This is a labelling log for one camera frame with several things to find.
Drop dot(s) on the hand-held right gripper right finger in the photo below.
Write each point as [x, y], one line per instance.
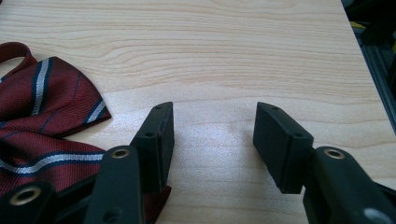
[280, 146]

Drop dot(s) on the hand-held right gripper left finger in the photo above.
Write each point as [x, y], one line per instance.
[154, 146]

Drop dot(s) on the dark red striped necktie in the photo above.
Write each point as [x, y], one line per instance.
[53, 102]

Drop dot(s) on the metal frame rail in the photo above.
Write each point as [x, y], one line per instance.
[381, 81]

